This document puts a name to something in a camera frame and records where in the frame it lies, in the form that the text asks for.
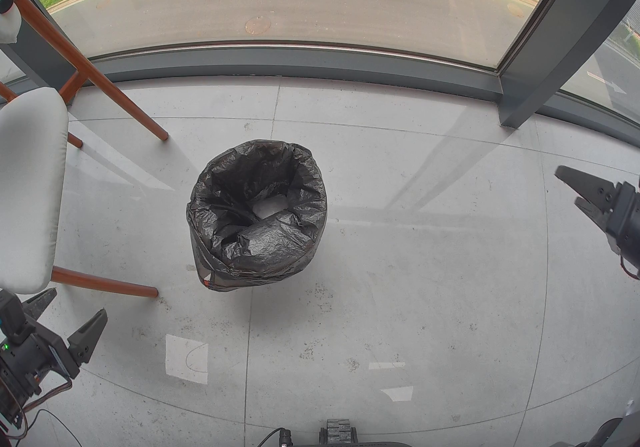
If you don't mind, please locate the white paper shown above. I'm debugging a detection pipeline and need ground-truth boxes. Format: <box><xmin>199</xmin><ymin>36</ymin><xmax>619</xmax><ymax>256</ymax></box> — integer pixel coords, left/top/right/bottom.
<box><xmin>251</xmin><ymin>198</ymin><xmax>290</xmax><ymax>220</ymax></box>

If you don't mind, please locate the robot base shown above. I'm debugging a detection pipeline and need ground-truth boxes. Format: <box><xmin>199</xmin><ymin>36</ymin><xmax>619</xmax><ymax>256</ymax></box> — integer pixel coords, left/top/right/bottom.
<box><xmin>300</xmin><ymin>418</ymin><xmax>413</xmax><ymax>447</ymax></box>

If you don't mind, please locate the white cushioned wooden chair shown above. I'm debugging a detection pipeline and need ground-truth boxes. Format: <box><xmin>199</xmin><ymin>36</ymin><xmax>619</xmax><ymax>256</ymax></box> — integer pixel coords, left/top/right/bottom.
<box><xmin>0</xmin><ymin>0</ymin><xmax>170</xmax><ymax>298</ymax></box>

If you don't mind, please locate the black plastic bag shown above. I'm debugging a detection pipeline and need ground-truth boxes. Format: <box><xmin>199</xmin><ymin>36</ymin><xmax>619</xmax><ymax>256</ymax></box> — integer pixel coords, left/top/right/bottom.
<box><xmin>186</xmin><ymin>139</ymin><xmax>329</xmax><ymax>294</ymax></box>

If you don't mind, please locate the window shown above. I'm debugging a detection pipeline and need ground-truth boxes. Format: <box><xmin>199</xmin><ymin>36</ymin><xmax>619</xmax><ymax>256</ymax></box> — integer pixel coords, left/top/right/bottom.
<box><xmin>0</xmin><ymin>0</ymin><xmax>640</xmax><ymax>147</ymax></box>

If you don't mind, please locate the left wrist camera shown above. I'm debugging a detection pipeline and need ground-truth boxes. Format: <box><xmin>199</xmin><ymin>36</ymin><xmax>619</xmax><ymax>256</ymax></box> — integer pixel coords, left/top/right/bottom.
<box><xmin>0</xmin><ymin>289</ymin><xmax>33</xmax><ymax>346</ymax></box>

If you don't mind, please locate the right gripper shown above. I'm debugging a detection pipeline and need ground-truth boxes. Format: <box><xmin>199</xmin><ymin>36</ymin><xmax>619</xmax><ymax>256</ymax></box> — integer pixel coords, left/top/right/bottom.
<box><xmin>555</xmin><ymin>165</ymin><xmax>640</xmax><ymax>261</ymax></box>

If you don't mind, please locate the black cable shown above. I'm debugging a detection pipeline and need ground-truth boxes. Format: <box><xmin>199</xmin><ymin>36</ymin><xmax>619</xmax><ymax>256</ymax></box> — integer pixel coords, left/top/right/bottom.
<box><xmin>20</xmin><ymin>407</ymin><xmax>84</xmax><ymax>447</ymax></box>
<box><xmin>257</xmin><ymin>427</ymin><xmax>292</xmax><ymax>447</ymax></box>

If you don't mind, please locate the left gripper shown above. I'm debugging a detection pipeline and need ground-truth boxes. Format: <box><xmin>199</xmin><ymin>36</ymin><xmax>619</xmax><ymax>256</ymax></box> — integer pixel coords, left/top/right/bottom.
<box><xmin>0</xmin><ymin>287</ymin><xmax>108</xmax><ymax>403</ymax></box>

